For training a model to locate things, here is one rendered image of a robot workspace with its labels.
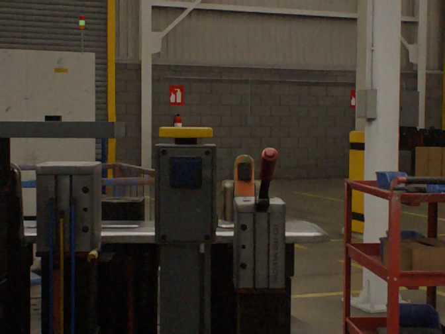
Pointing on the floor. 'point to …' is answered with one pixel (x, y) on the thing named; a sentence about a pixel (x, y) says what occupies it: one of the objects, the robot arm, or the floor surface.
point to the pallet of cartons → (430, 162)
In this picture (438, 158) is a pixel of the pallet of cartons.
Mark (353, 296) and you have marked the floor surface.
